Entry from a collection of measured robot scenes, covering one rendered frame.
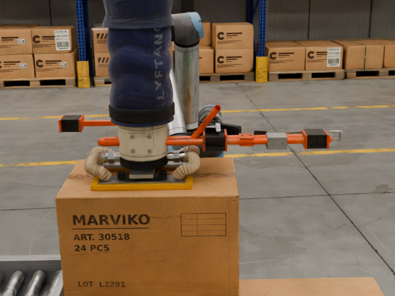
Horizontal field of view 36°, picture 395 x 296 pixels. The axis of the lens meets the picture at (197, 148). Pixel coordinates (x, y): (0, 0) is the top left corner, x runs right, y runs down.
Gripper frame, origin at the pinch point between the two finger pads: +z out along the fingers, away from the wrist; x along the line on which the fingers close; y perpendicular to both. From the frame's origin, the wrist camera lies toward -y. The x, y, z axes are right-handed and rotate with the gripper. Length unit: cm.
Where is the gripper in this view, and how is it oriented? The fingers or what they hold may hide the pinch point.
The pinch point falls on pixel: (219, 140)
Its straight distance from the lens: 213.4
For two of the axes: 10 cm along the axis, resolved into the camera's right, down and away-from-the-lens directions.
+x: -0.1, -9.6, -2.9
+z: 0.2, 2.9, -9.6
